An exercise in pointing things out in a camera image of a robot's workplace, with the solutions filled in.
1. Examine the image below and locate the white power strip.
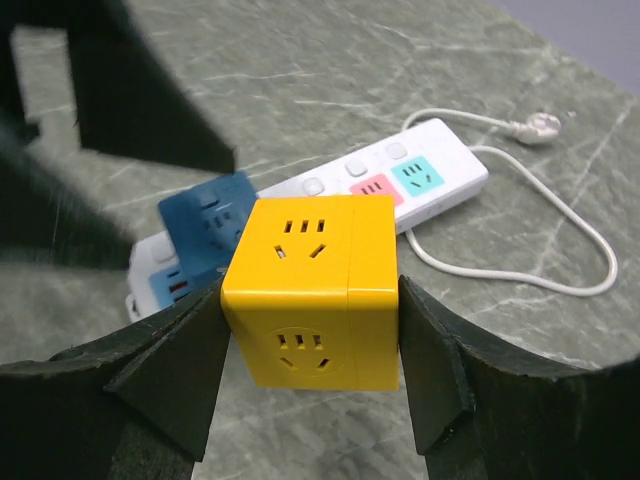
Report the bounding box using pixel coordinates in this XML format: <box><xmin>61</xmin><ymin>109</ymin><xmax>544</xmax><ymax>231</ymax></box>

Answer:
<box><xmin>125</xmin><ymin>119</ymin><xmax>488</xmax><ymax>322</ymax></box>

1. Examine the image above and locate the yellow cube socket adapter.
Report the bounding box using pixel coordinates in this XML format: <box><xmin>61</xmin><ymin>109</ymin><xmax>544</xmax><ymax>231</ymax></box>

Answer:
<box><xmin>221</xmin><ymin>195</ymin><xmax>399</xmax><ymax>391</ymax></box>

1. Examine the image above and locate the white power strip cable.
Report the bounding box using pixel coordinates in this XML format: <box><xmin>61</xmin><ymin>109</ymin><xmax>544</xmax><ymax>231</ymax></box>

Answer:
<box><xmin>402</xmin><ymin>107</ymin><xmax>620</xmax><ymax>298</ymax></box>

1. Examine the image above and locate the blue cube socket adapter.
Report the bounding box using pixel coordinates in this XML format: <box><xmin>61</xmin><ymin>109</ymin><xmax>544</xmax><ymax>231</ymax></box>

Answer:
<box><xmin>158</xmin><ymin>171</ymin><xmax>257</xmax><ymax>289</ymax></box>

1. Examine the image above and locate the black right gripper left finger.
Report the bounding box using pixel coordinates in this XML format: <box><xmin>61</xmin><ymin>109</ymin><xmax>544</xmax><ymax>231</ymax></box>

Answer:
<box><xmin>1</xmin><ymin>284</ymin><xmax>230</xmax><ymax>479</ymax></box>

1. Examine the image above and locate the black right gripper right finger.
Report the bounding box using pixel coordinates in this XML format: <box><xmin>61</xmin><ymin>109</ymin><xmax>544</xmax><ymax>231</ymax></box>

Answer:
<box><xmin>399</xmin><ymin>277</ymin><xmax>639</xmax><ymax>479</ymax></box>

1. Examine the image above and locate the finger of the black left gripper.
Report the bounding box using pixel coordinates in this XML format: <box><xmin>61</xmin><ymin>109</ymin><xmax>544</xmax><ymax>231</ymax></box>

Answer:
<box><xmin>1</xmin><ymin>113</ymin><xmax>134</xmax><ymax>270</ymax></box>
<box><xmin>66</xmin><ymin>1</ymin><xmax>236</xmax><ymax>173</ymax></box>

